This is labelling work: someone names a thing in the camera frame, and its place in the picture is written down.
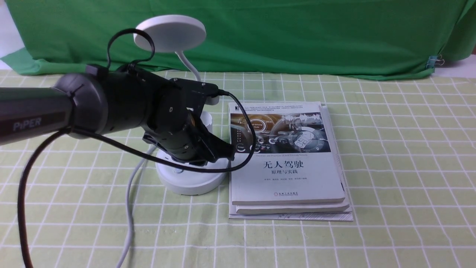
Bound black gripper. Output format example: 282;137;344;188
143;86;236;166

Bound bottom thin white booklet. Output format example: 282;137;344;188
228;179;354;222

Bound white lamp power cord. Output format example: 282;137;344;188
116;145;158;268

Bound white desk lamp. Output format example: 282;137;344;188
136;14;230;195

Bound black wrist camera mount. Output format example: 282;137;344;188
170;78;220;115

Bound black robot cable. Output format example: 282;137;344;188
17;28;257;268

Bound blue binder clip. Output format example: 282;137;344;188
425;55;445;69

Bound green backdrop cloth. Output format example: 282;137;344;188
1;0;475;81

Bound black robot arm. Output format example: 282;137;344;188
0;71;236;166

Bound green checkered tablecloth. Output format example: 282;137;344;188
0;70;476;268

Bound top white textbook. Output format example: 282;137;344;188
229;102;346;206

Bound middle white book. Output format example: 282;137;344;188
234;104;350;216

